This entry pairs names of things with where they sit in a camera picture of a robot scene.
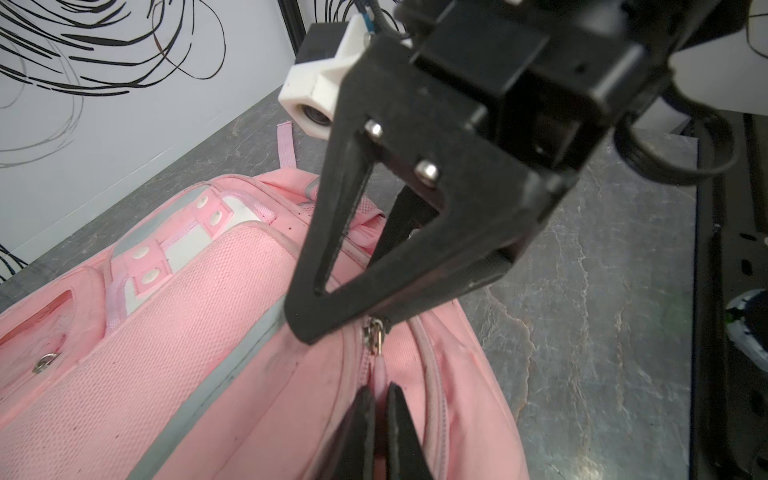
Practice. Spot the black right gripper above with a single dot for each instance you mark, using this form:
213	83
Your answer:
558	76

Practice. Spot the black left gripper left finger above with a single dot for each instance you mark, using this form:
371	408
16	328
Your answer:
351	454

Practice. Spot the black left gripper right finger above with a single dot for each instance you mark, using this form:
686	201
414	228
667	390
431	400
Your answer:
405	458

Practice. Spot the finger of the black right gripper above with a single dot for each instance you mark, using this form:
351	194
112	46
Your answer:
409	213
466	213

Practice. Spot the pink student backpack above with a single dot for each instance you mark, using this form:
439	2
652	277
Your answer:
167	356

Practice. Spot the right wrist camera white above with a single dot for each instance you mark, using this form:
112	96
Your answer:
310	92

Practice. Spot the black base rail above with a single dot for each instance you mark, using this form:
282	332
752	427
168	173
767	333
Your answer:
728	438

